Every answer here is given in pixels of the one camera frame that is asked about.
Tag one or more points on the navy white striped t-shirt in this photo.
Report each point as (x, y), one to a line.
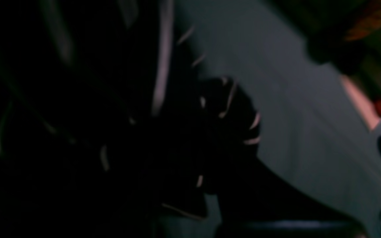
(106, 131)

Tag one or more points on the white paper sheet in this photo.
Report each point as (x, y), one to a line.
(363, 106)

